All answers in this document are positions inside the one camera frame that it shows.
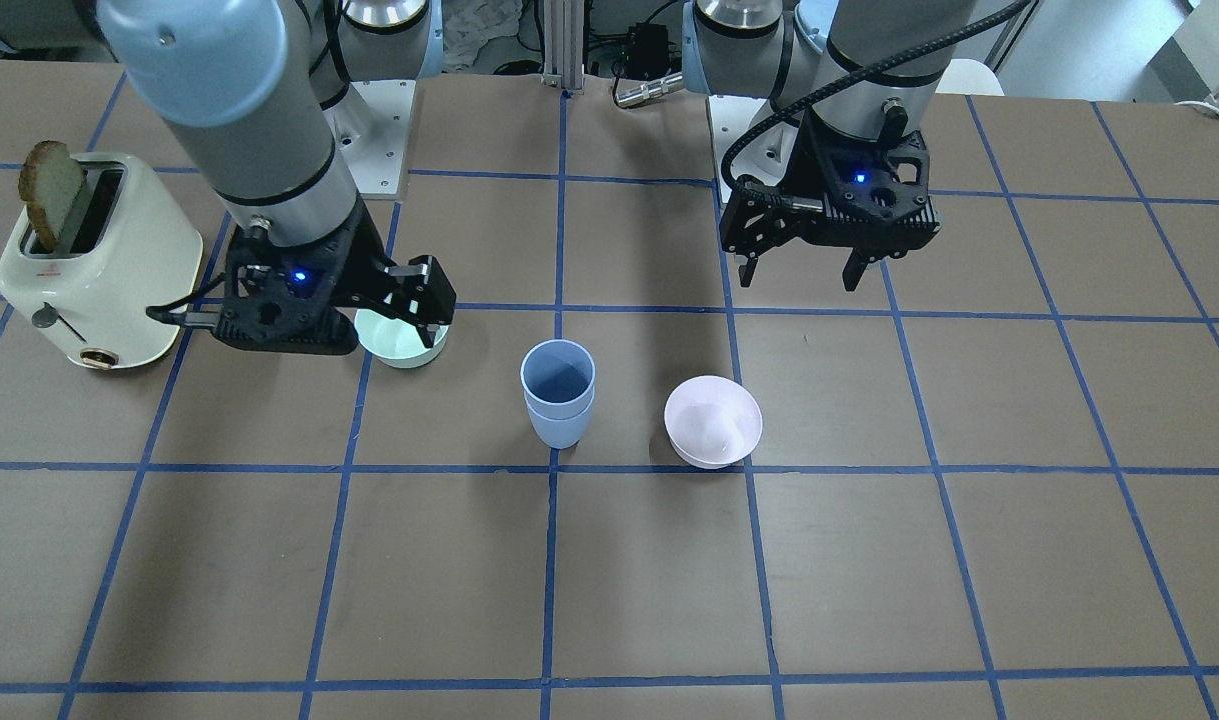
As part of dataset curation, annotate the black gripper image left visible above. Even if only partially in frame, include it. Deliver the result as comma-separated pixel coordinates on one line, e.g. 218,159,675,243
215,205,457,355

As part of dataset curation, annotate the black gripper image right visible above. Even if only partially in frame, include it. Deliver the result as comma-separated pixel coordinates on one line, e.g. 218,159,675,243
720,115,941,292

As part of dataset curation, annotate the light blue plastic cup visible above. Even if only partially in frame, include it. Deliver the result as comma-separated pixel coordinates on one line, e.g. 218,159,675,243
519,340,597,404

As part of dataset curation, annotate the mint green bowl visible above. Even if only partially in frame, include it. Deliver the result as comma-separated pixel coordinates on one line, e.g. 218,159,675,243
354,309,452,369

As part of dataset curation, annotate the white pink bowl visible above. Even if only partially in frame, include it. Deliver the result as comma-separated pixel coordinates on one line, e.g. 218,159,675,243
664,375,763,470

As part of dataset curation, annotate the black power box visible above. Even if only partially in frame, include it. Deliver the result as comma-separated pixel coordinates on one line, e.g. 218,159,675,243
620,23,670,79

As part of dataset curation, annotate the cream toaster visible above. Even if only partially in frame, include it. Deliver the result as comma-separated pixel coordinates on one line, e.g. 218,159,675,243
0,152,205,370

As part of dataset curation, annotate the slice of brown bread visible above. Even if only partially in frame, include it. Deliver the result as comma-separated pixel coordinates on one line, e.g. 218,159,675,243
18,140,91,253

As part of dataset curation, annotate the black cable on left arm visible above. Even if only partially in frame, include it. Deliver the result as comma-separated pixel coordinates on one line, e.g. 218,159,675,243
720,0,1032,211

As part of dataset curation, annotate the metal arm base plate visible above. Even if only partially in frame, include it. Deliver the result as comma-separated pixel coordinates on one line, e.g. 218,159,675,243
707,94,805,183
325,79,416,200

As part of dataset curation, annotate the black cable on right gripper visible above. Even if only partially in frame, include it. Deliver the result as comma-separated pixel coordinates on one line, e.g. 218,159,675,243
146,272,232,326

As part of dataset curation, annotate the aluminium frame post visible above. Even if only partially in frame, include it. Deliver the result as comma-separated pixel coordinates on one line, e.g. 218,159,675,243
540,0,586,97

